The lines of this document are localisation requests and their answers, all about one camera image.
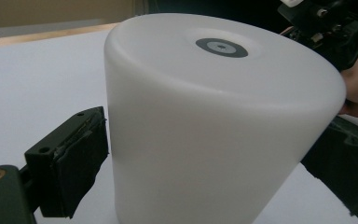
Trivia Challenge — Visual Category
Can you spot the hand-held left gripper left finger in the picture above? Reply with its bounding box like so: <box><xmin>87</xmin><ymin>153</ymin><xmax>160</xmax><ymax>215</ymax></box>
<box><xmin>23</xmin><ymin>105</ymin><xmax>110</xmax><ymax>218</ymax></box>

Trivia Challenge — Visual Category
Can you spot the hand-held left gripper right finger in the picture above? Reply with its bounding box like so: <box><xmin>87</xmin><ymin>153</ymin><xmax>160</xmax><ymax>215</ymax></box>
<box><xmin>301</xmin><ymin>116</ymin><xmax>358</xmax><ymax>222</ymax></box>

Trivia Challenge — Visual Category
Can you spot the white cylindrical lamp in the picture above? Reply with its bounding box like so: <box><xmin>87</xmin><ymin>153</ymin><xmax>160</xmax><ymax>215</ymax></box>
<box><xmin>103</xmin><ymin>12</ymin><xmax>347</xmax><ymax>224</ymax></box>

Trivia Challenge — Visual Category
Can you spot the white table mat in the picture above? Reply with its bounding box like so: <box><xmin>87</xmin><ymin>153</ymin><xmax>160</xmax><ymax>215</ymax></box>
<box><xmin>0</xmin><ymin>29</ymin><xmax>358</xmax><ymax>224</ymax></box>

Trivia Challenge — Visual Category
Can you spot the wooden table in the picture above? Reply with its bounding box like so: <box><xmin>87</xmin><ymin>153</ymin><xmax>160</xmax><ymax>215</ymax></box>
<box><xmin>0</xmin><ymin>22</ymin><xmax>119</xmax><ymax>49</ymax></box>

